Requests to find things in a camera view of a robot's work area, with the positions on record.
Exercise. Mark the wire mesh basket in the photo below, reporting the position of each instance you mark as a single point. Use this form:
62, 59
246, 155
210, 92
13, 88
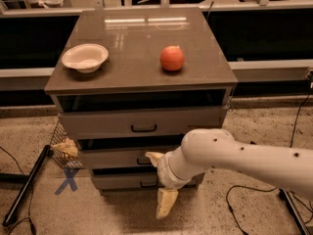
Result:
61, 159

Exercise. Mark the black floor bar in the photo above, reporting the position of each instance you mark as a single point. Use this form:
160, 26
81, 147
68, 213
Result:
295, 214
26, 182

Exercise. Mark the grey middle drawer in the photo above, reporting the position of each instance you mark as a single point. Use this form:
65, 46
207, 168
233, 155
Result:
120, 157

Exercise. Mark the grey drawer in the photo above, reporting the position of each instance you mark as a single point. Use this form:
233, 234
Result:
120, 157
118, 124
126, 181

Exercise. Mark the crumpled paper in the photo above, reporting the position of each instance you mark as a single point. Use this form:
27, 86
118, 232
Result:
67, 147

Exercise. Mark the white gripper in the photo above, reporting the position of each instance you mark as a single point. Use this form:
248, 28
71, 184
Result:
165, 171

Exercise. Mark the black floor bar left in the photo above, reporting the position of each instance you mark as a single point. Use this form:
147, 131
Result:
26, 182

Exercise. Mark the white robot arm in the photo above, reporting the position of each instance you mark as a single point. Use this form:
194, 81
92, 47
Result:
290, 169

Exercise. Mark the black floor bar right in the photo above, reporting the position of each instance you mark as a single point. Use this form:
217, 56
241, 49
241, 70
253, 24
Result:
295, 214

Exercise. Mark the red apple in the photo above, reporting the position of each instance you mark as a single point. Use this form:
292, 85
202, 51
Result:
172, 58

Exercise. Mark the grey top drawer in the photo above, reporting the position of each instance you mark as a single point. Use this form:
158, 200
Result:
118, 124

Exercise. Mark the grey bottom drawer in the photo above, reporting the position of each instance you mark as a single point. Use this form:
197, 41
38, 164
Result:
126, 181

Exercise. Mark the white bowl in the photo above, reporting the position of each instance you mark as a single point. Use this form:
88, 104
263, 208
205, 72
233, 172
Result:
85, 58

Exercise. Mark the blue tape cross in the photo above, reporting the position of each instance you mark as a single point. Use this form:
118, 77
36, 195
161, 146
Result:
69, 181

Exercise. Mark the grey drawer cabinet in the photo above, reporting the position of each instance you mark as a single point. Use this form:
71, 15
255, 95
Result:
132, 77

